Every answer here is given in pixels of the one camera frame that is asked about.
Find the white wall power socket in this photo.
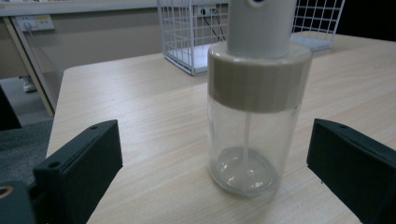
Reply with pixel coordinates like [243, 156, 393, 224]
[15, 14, 56, 32]

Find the white cable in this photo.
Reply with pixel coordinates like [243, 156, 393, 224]
[25, 21, 64, 76]

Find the white desk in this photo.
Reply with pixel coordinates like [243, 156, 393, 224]
[0, 0, 160, 118]

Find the white wire basket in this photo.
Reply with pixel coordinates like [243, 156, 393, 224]
[156, 0, 347, 77]

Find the clear glass spray bottle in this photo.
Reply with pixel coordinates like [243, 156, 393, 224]
[206, 0, 313, 198]

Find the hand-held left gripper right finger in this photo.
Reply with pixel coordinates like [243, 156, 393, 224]
[306, 118, 396, 224]

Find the black cable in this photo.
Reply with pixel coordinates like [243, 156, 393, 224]
[201, 8, 228, 43]

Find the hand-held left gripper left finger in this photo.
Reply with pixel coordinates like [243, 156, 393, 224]
[32, 119, 123, 224]

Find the white shoe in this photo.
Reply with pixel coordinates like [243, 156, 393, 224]
[19, 75, 38, 93]

